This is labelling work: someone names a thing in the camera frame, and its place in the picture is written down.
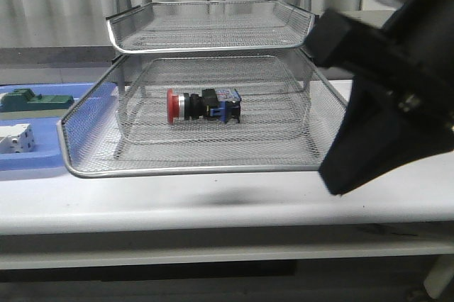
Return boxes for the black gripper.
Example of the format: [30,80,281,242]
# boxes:
[305,7,453,195]

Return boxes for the red emergency push button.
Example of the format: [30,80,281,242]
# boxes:
[166,89,242,124]

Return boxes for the silver mesh tray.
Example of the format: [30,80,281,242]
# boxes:
[106,0,316,55]
[116,94,307,145]
[56,49,350,179]

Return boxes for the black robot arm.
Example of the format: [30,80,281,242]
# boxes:
[304,0,453,195]

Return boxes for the blue plastic tray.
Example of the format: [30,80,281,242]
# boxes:
[0,82,118,172]

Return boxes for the grey stone counter ledge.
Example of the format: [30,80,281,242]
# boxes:
[0,9,394,67]

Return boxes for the green terminal block component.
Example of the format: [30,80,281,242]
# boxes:
[1,89,74,113]

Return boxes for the white circuit breaker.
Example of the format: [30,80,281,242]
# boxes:
[1,123,35,154]

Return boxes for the grey metal rack frame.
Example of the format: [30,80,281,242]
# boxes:
[107,0,317,167]

